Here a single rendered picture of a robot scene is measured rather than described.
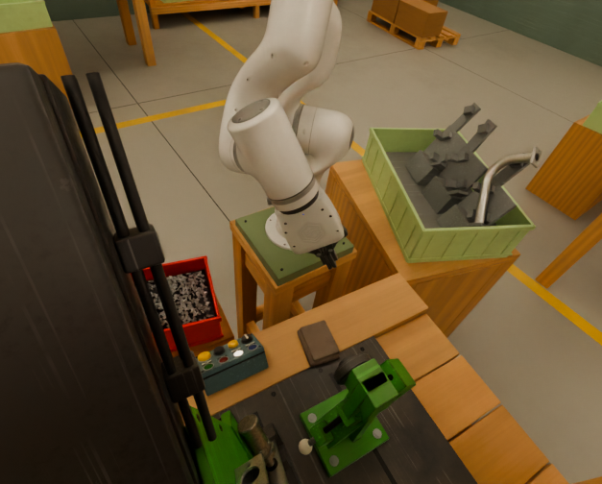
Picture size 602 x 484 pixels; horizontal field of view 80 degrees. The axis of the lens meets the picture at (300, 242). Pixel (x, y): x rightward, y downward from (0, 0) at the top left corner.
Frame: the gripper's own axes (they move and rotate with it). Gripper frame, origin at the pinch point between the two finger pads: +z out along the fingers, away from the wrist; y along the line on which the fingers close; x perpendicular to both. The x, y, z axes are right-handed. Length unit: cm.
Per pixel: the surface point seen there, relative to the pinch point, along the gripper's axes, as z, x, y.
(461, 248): 53, 39, 34
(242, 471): -1.7, -34.7, -15.4
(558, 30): 233, 567, 367
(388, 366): 12.2, -18.3, 4.4
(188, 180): 52, 183, -108
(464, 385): 49, -9, 17
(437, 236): 42, 37, 27
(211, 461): -9.4, -35.6, -15.0
